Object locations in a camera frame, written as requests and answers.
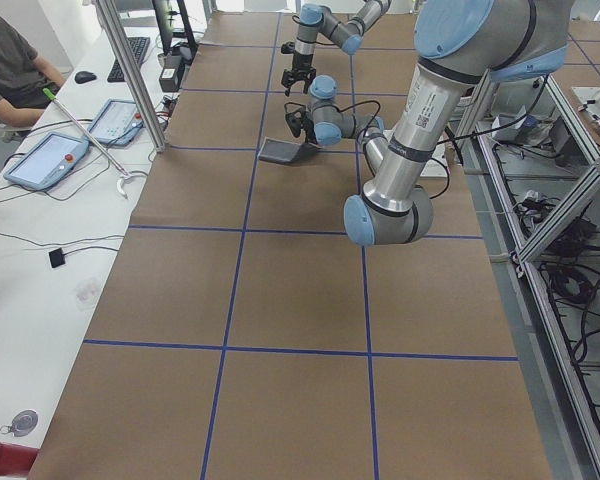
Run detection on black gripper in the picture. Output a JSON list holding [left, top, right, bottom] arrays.
[[282, 52, 316, 97], [301, 117, 318, 145]]

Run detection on pink and grey towel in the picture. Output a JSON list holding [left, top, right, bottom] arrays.
[[257, 138, 320, 165]]

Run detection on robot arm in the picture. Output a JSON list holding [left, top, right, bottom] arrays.
[[281, 0, 391, 96], [307, 1, 572, 246]]

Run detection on monitor stand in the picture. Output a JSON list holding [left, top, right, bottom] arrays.
[[151, 0, 198, 63]]

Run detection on black power box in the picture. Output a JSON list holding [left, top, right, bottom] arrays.
[[159, 54, 185, 93]]

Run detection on black keyboard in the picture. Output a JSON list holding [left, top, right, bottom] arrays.
[[106, 36, 152, 84]]

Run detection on blue tape line lengthwise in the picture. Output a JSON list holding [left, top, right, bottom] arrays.
[[199, 13, 283, 480]]

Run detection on far teach pendant tablet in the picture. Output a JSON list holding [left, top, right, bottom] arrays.
[[88, 99, 143, 147]]

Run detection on teach pendant tablet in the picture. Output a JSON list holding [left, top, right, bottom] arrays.
[[88, 99, 143, 147], [3, 133, 90, 191]]

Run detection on metal reacher stick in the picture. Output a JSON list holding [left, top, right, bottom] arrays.
[[42, 88, 147, 199]]

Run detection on black computer mouse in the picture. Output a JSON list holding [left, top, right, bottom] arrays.
[[74, 71, 97, 84]]

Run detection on near teach pendant tablet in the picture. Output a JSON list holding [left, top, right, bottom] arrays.
[[3, 133, 90, 191]]

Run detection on seated person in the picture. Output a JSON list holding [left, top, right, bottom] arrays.
[[0, 16, 65, 130]]

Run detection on small black square device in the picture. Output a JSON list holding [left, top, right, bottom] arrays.
[[48, 247, 67, 269]]

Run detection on round metal disc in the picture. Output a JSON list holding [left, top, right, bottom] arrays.
[[0, 409, 39, 438]]

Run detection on red cylinder object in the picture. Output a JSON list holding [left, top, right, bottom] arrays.
[[0, 442, 39, 478]]

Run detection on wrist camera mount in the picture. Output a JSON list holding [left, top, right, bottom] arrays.
[[285, 109, 305, 138], [280, 41, 295, 55]]

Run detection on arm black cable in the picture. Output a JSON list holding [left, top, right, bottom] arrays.
[[284, 101, 454, 201]]

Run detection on aluminium frame post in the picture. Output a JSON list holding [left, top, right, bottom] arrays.
[[94, 0, 166, 153]]

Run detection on aluminium truss frame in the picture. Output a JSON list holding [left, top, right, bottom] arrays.
[[458, 65, 600, 479]]

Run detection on floor cable bundle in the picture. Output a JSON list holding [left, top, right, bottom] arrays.
[[509, 189, 600, 381]]

